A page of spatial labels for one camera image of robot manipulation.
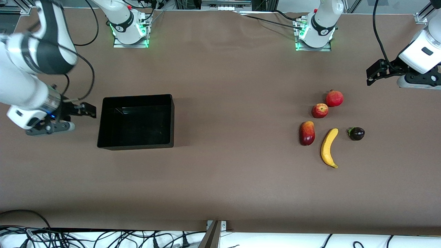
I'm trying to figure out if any black plastic box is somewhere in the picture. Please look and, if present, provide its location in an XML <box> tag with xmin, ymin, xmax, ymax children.
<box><xmin>97</xmin><ymin>94</ymin><xmax>175</xmax><ymax>151</ymax></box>

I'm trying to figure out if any red yellow apple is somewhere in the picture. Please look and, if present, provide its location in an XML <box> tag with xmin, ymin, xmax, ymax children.
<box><xmin>311</xmin><ymin>103</ymin><xmax>329</xmax><ymax>119</ymax></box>

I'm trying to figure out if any yellow banana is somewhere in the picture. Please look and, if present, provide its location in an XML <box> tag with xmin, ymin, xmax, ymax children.
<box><xmin>320</xmin><ymin>128</ymin><xmax>339</xmax><ymax>169</ymax></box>

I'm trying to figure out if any red pomegranate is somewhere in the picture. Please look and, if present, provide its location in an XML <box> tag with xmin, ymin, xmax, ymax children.
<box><xmin>325</xmin><ymin>90</ymin><xmax>344</xmax><ymax>107</ymax></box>

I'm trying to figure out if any dark purple mangosteen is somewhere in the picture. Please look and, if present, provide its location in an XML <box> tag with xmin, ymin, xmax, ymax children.
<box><xmin>347</xmin><ymin>127</ymin><xmax>366</xmax><ymax>141</ymax></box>

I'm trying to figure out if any red yellow mango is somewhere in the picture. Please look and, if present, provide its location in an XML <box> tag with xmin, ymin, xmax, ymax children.
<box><xmin>299</xmin><ymin>121</ymin><xmax>316</xmax><ymax>146</ymax></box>

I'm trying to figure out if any white power strip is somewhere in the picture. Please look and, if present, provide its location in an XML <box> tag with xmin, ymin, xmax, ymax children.
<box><xmin>202</xmin><ymin>0</ymin><xmax>253</xmax><ymax>11</ymax></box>

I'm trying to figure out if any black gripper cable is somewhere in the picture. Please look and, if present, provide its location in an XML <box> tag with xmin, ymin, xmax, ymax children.
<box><xmin>372</xmin><ymin>0</ymin><xmax>402</xmax><ymax>71</ymax></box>
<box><xmin>62</xmin><ymin>48</ymin><xmax>95</xmax><ymax>102</ymax></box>

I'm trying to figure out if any aluminium frame profile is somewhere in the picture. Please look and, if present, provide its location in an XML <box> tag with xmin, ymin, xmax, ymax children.
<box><xmin>0</xmin><ymin>0</ymin><xmax>38</xmax><ymax>15</ymax></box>
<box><xmin>415</xmin><ymin>0</ymin><xmax>441</xmax><ymax>24</ymax></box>

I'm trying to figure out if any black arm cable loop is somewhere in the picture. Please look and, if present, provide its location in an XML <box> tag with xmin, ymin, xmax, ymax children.
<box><xmin>71</xmin><ymin>0</ymin><xmax>99</xmax><ymax>47</ymax></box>

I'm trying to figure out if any black cable on table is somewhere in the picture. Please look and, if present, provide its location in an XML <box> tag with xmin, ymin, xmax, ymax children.
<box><xmin>238</xmin><ymin>10</ymin><xmax>300</xmax><ymax>29</ymax></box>

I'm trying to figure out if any dark metal post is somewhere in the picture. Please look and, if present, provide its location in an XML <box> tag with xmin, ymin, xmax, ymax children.
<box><xmin>198</xmin><ymin>220</ymin><xmax>222</xmax><ymax>248</ymax></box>

